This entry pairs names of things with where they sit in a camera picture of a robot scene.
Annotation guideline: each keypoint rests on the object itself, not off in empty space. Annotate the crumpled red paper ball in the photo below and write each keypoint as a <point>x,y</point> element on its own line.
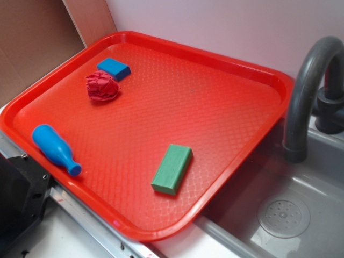
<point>101,86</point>

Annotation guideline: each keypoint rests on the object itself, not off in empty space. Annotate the green rectangular block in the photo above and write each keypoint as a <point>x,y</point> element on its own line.
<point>172,169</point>

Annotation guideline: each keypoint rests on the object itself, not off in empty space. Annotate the blue rectangular block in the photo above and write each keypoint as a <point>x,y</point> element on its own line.
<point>116,69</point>

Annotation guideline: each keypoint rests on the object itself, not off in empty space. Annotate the brown cardboard panel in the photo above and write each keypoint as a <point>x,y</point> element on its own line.
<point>38,36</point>

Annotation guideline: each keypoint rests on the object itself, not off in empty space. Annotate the black metal mount block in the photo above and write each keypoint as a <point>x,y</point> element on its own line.
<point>25,187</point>

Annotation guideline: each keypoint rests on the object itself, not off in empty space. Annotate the grey curved faucet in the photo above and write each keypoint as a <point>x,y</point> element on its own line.
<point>318,91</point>

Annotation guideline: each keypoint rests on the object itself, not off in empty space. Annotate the red plastic tray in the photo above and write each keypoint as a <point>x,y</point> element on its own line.
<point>220,107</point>

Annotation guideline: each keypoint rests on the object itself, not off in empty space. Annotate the grey plastic sink basin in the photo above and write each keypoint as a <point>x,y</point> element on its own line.
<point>231,215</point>

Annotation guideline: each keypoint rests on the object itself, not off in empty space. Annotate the blue toy bottle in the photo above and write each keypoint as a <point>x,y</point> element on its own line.
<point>55,149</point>

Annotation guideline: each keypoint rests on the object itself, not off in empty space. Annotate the round sink drain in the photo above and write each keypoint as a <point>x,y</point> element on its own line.
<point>283,216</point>

